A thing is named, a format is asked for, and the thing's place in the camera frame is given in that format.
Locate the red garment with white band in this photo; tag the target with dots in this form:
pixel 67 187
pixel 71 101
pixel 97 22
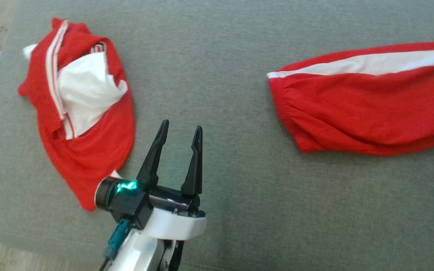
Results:
pixel 371 109

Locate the large grey sofa seat cushion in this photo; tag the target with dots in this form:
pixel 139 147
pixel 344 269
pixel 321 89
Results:
pixel 220 75

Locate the red garment with thin stripes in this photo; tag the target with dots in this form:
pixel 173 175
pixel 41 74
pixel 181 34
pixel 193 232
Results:
pixel 96 150

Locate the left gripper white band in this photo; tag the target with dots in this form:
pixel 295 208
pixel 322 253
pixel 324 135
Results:
pixel 179 224

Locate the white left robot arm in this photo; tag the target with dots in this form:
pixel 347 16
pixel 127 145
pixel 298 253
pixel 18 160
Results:
pixel 138 252

